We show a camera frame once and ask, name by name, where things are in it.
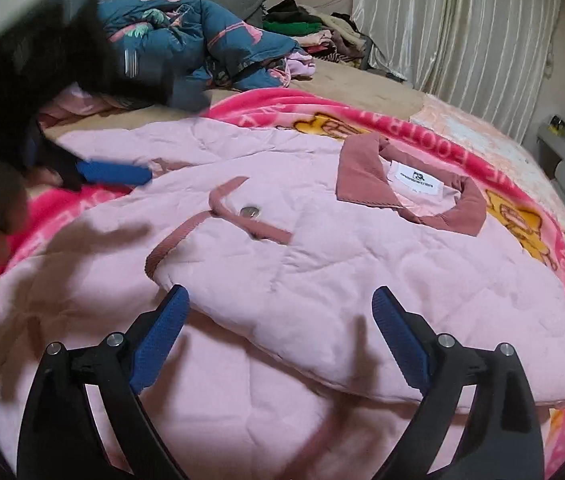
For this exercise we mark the peach fluffy blanket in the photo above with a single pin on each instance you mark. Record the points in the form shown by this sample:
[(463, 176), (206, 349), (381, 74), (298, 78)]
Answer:
[(472, 120)]

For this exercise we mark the pile of clothes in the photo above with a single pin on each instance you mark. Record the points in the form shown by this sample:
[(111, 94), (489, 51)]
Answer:
[(312, 25)]

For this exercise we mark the pink quilted jacket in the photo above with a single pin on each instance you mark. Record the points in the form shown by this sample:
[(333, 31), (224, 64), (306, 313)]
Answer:
[(312, 285)]

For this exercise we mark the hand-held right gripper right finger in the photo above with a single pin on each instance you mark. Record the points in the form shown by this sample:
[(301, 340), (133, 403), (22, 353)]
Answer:
[(398, 336)]

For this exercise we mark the blue floral duvet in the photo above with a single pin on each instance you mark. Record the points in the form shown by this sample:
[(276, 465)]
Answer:
[(202, 30)]

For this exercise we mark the grey pillow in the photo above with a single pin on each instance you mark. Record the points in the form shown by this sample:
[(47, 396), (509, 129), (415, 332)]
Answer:
[(242, 1)]

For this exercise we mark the bed with tan sheet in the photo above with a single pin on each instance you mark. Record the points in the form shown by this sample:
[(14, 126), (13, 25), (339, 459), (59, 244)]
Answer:
[(357, 85)]

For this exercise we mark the pink printed blanket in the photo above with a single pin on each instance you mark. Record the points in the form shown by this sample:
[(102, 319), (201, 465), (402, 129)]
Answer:
[(272, 105)]

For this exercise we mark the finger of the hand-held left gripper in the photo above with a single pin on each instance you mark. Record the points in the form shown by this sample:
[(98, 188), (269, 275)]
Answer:
[(112, 172)]

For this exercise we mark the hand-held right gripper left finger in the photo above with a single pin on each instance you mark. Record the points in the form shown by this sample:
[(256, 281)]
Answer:
[(159, 341)]

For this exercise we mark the lilac cloth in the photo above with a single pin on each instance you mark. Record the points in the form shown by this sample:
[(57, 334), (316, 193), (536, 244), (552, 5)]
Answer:
[(301, 66)]

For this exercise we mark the pale striped curtain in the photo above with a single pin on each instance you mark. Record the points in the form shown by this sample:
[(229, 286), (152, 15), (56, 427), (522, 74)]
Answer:
[(462, 25)]

